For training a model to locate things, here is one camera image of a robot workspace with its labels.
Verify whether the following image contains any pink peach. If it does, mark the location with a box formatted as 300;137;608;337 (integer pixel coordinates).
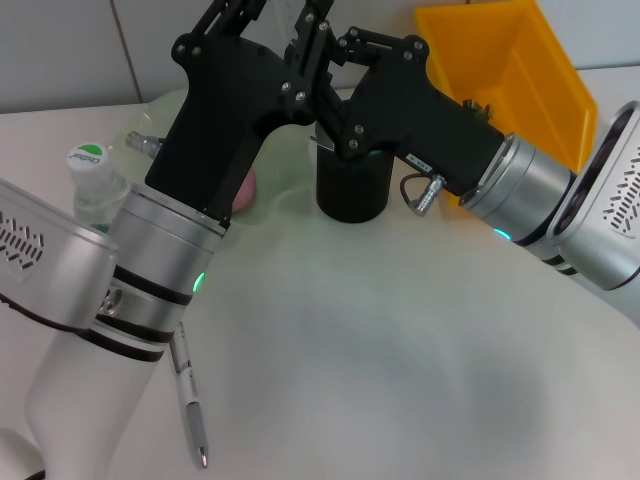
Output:
233;168;259;214

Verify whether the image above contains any gripper cable with connector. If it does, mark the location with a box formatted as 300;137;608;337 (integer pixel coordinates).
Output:
399;171;447;218
125;129;165;160

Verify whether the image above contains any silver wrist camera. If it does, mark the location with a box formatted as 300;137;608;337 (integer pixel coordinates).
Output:
546;99;640;292
0;177;121;332

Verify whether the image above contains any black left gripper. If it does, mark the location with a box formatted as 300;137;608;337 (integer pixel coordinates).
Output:
143;0;336;227

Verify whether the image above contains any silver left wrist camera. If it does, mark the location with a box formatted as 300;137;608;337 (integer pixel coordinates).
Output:
0;177;121;332

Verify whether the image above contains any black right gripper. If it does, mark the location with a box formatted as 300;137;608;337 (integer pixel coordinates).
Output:
312;26;505;197

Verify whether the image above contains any green glass fruit plate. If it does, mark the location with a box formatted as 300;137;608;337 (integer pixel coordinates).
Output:
111;87;322;232

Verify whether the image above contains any right gripper cable with connector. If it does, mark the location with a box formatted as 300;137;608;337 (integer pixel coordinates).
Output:
399;171;447;218

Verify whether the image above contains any clear bottle with green label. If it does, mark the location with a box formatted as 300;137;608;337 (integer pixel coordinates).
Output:
66;142;132;235

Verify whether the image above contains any yellow plastic storage bin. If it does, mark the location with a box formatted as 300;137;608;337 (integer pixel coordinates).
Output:
413;0;599;209

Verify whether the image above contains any green plastic wrapper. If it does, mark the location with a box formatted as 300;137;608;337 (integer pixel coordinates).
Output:
462;98;496;122

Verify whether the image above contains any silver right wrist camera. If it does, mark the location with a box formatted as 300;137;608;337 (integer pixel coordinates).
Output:
546;99;640;292

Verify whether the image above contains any left gripper cable with connector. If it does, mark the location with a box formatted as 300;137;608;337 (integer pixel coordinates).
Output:
125;129;165;160

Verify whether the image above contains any black mesh cup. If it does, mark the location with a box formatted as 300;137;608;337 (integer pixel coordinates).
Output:
314;133;394;224

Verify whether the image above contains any silver ballpoint pen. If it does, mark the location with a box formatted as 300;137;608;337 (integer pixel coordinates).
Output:
168;322;210;470

